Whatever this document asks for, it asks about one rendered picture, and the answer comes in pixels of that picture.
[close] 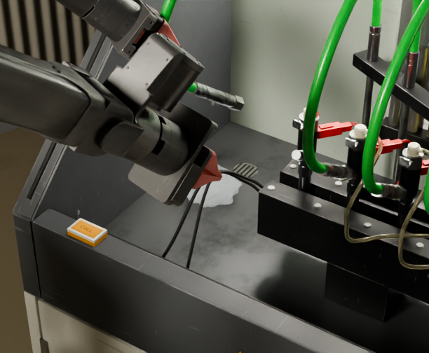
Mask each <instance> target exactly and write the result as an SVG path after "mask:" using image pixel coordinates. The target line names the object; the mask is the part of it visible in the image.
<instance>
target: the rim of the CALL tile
mask: <svg viewBox="0 0 429 353"><path fill-rule="evenodd" d="M80 220H82V221H84V222H86V223H89V224H90V225H92V226H95V227H97V228H100V229H102V230H103V231H102V232H101V233H100V234H99V235H97V236H96V237H95V238H94V239H93V238H91V237H89V236H87V235H84V234H83V233H80V232H78V231H76V230H74V229H71V227H72V226H74V225H75V224H76V223H78V222H79V221H80ZM67 231H69V232H71V233H73V234H75V235H78V236H79V237H82V238H84V239H86V240H88V241H90V242H93V243H95V242H96V241H98V240H99V239H100V238H101V237H102V236H103V235H104V234H106V233H107V230H106V229H104V228H101V227H99V226H97V225H95V224H93V223H91V222H88V221H86V220H84V219H81V218H80V219H79V220H77V221H76V222H75V223H73V224H72V225H71V226H70V227H68V229H67Z"/></svg>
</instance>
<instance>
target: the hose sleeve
mask: <svg viewBox="0 0 429 353"><path fill-rule="evenodd" d="M194 83H195V84H196V89H195V91H194V92H189V93H190V94H192V95H195V96H197V97H200V98H203V99H207V100H209V101H211V102H215V103H218V104H220V105H222V106H227V107H229V108H231V107H233V106H234V104H235V103H236V98H235V97H234V96H233V95H230V94H229V93H225V92H222V91H220V90H216V89H214V88H211V87H208V86H206V85H203V84H202V83H197V82H195V81H194Z"/></svg>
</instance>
